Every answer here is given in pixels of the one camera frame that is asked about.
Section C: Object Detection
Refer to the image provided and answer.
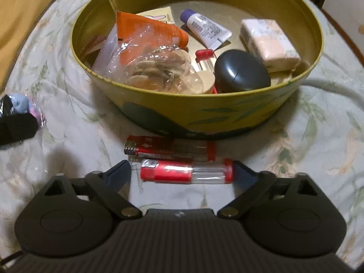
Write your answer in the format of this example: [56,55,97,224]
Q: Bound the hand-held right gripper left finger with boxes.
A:
[37,160,143,221]

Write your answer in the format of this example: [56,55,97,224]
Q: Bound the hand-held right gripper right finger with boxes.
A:
[216,161,325,221]

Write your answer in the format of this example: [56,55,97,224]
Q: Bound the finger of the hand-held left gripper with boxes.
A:
[0,114,38,152]

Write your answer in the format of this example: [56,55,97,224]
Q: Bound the small candy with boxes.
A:
[0,93,46,127]

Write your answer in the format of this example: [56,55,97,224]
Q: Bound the red lighter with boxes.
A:
[195,49,219,94]
[140,159,234,184]
[124,135,217,161]

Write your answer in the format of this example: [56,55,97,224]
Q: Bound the round yellow tin container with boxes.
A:
[70,0,325,140]

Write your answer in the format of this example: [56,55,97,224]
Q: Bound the black round case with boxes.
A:
[214,49,272,94]

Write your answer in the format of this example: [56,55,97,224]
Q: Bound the cream flower hair clip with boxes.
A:
[196,71,217,94]

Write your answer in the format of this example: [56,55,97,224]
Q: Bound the clear plastic snack bag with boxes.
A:
[91,24,205,93]

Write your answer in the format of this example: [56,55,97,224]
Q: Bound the pink tissue pack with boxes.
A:
[239,18,302,73]

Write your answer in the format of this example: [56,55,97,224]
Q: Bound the orange tube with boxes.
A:
[115,10,190,64]

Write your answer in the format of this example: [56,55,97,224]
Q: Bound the white tube purple cap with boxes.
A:
[180,8,232,50]

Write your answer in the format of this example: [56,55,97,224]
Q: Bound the yellow rabbit print tissue pack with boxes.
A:
[136,6,176,25]

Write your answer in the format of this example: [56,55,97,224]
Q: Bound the yellow blanket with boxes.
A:
[0,0,74,54]

